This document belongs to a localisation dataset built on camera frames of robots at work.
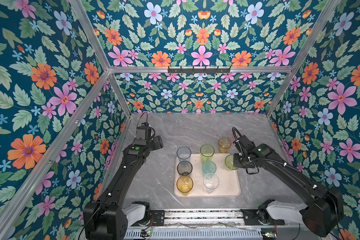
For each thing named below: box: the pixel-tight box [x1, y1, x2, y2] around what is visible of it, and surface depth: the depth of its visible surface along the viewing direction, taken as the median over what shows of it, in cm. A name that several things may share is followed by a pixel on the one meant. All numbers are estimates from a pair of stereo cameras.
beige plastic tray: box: [174, 153, 241, 198], surface depth 86 cm
